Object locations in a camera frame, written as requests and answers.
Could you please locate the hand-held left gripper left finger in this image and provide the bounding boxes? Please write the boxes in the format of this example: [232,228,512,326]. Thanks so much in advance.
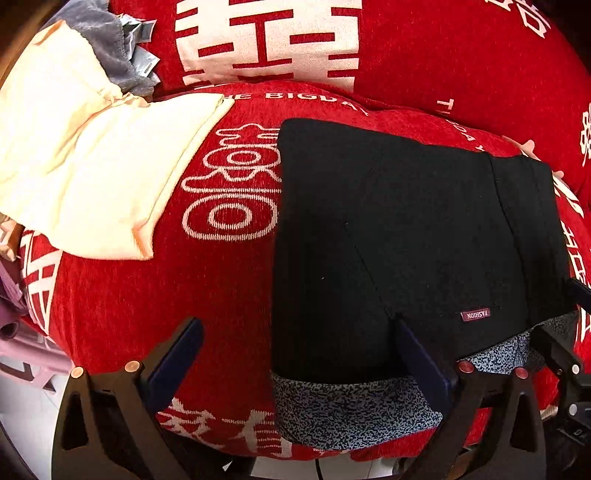
[52,316,205,480]

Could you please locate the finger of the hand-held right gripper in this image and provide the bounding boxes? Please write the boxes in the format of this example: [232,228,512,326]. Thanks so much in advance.
[567,277,591,319]
[531,316,585,377]

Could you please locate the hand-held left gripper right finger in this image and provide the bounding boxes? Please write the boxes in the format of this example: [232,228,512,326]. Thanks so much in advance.
[394,318,548,480]

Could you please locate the black pants with patterned waistband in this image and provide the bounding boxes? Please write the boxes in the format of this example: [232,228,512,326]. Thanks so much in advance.
[269,118,580,450]

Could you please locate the red blanket with white characters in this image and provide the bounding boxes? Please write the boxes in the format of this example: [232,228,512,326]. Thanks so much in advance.
[18,79,591,462]

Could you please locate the pink plastic stool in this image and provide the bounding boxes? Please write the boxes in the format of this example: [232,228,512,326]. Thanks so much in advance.
[0,318,75,394]

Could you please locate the cream cloth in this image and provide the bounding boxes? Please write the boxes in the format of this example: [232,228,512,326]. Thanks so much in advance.
[0,20,237,262]

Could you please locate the red back cushion small white print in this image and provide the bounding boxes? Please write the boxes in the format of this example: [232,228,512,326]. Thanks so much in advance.
[355,0,591,197]

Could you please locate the grey fleece cloth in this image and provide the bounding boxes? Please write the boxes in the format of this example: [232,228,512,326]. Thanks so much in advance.
[55,0,162,99]

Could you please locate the red back cushion large white print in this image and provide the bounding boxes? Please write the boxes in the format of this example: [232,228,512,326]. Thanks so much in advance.
[107,0,366,99]

